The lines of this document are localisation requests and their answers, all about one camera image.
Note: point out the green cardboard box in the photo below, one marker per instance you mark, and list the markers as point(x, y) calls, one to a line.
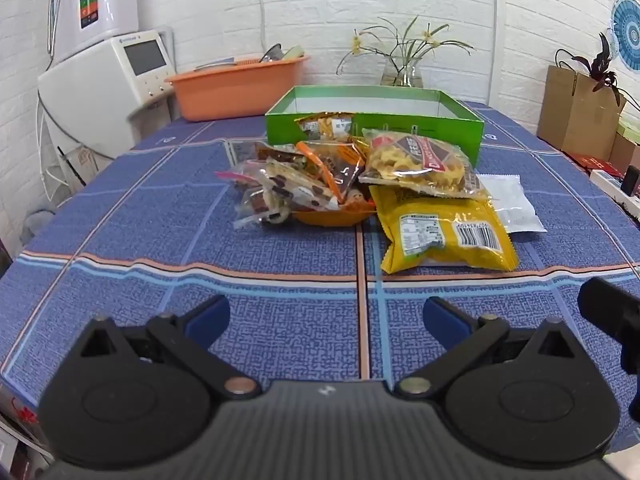
point(450, 127)

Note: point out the red flat box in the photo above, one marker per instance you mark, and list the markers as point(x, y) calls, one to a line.
point(595, 162)

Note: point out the orange flat snack packet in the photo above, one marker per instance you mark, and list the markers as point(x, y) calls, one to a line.
point(330, 217)

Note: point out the metal bowl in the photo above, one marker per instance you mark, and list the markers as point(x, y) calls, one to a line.
point(272, 52)

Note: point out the waffle cookie packet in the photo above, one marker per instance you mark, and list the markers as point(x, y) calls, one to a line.
point(415, 162)

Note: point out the pale green box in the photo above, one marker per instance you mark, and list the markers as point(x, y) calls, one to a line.
point(629, 127)

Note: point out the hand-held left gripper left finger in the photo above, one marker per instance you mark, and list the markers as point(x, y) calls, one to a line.
point(207, 317)

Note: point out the dark brown snack packet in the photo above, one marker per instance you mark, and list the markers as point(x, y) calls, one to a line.
point(347, 167)

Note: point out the cracker packet with chocolate dots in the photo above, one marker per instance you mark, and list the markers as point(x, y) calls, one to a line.
point(300, 185)

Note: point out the orange plastic basin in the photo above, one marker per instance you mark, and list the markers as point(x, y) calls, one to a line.
point(235, 92)

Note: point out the black small box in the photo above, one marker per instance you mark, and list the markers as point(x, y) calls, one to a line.
point(631, 180)

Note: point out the brown paper bag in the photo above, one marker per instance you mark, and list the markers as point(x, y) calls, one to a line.
point(575, 110)

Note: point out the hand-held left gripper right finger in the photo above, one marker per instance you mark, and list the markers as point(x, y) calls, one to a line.
point(442, 317)

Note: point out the blue patterned tablecloth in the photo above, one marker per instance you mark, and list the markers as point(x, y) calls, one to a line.
point(200, 260)

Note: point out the yellow snack packet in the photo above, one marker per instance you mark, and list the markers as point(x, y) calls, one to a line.
point(425, 250)

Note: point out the red and white box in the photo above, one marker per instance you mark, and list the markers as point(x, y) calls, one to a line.
point(20, 410)

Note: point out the white snack packet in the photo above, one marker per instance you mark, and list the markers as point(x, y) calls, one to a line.
point(510, 200)

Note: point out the pink clear snack packet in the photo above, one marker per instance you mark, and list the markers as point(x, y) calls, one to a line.
point(240, 172)

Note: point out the white wall water purifier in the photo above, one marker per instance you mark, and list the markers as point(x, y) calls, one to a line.
point(107, 0)

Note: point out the blue round wall decoration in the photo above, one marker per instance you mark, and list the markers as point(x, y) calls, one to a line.
point(630, 30)

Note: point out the small cardboard box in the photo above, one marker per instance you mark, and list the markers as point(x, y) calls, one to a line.
point(625, 152)

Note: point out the orange topped snack packet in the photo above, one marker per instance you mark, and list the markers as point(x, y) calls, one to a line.
point(325, 127)

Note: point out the clear packet with brown biscuits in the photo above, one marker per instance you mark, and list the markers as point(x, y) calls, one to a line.
point(260, 207)

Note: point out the purple leafed plant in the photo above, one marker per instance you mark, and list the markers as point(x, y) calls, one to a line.
point(605, 67)

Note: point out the white machine with screen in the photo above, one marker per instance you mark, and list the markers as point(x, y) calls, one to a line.
point(90, 95)

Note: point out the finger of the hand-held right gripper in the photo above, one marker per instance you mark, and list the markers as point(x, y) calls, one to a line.
point(610, 305)

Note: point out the glass vase with flowers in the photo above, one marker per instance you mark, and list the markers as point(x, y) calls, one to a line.
point(402, 72)

